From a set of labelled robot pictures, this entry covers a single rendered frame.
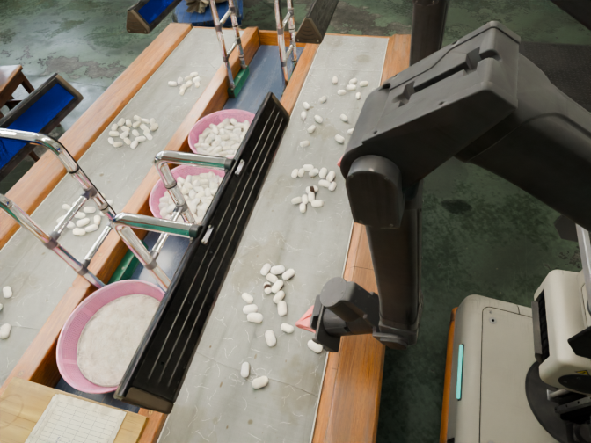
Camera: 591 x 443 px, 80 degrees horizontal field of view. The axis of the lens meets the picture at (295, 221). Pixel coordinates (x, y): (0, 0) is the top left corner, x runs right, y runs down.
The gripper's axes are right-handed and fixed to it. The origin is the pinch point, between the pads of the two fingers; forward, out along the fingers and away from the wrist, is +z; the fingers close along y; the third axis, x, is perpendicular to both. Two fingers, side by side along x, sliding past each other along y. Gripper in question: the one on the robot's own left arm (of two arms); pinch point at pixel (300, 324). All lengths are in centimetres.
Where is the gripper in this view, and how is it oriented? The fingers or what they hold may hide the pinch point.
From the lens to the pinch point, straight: 78.1
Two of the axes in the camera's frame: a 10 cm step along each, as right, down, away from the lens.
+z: -6.9, 2.8, 6.7
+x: 6.8, 5.6, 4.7
